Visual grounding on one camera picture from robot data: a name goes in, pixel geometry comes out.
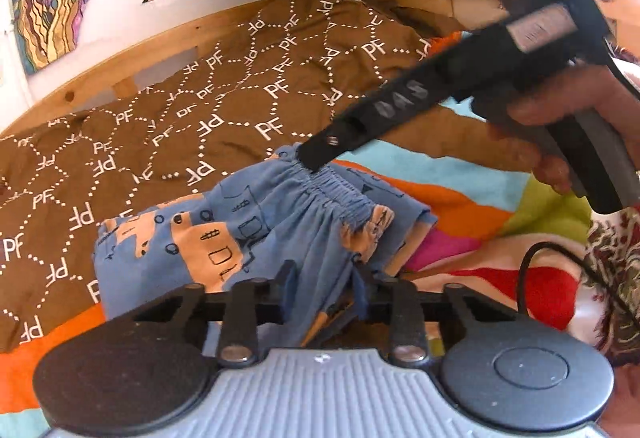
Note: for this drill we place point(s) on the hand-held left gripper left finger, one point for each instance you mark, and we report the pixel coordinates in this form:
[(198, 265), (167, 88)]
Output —
[(287, 290)]

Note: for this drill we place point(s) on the person's right hand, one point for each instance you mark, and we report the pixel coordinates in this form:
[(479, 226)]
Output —
[(550, 92)]

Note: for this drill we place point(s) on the blue printed pants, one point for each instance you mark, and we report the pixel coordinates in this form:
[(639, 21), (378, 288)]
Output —
[(280, 228)]

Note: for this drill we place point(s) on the floral patterned cloth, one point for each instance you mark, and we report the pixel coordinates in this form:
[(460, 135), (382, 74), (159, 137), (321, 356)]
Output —
[(617, 268)]

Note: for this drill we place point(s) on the multicoloured striped blanket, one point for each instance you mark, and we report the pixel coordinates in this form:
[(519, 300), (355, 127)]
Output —
[(480, 213)]

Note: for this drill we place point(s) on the brown patterned blanket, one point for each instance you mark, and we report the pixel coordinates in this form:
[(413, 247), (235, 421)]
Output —
[(200, 82)]

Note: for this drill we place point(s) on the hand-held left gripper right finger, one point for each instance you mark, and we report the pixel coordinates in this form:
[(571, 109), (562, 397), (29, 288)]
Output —
[(361, 293)]

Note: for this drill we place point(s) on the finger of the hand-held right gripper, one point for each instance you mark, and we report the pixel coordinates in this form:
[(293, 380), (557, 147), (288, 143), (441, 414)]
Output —
[(325, 142)]

